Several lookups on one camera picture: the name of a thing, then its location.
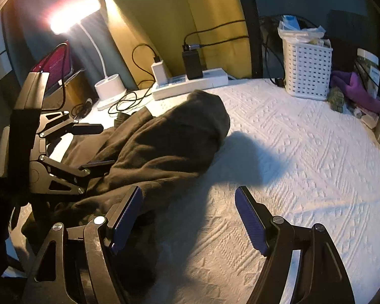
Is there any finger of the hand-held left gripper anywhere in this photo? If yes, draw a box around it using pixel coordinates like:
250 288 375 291
41 155 116 197
38 111 104 140

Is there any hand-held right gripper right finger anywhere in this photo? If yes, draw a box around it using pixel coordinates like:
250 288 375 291
234 185 357 304

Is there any tangled black cable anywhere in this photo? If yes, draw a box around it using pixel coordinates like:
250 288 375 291
71 98 94 121

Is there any bundle of plastic packets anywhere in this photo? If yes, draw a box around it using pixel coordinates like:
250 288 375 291
278 14 331 46

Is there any white desk lamp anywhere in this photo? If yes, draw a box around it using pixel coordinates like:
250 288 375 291
49 0 127 111

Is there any black metal pole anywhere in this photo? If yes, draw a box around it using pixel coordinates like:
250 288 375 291
233 0 263 80

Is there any white textured bedspread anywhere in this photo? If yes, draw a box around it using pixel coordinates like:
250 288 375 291
6 78 380 304

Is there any white printed box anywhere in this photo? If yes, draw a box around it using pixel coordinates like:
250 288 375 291
355 48 380 99

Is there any tablet with red screen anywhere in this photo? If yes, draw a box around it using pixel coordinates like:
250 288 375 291
30 41 72 86

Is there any dark olive printed t-shirt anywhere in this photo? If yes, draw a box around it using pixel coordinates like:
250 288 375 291
21 89 231 289

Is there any coiled black charger cable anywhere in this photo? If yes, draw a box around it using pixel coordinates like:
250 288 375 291
108 44 161 116

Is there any thin black tablet cable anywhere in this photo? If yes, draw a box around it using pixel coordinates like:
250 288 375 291
41 42 68 113

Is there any yellow curtain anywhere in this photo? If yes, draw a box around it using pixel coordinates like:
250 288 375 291
104 0 251 89

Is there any black cable with plug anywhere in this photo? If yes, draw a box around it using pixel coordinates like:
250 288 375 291
260 16 319 87

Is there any black plug charger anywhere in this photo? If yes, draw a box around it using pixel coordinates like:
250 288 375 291
181 43 204 80

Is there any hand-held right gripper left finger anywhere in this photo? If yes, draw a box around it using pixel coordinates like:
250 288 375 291
21 185 144 304

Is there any white plug charger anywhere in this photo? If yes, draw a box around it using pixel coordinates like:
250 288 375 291
150 60 172 86

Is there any white power strip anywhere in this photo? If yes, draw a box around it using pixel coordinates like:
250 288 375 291
151 68 229 101

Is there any white plastic basket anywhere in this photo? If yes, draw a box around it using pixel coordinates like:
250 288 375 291
282 33 334 101

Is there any green patterned pouch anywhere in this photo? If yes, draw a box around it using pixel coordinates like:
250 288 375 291
328 86 346 113

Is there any long black charger cable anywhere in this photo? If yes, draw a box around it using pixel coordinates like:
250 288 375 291
183 20 249 51

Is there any purple cloth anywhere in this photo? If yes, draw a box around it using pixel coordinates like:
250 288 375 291
331 70 380 113

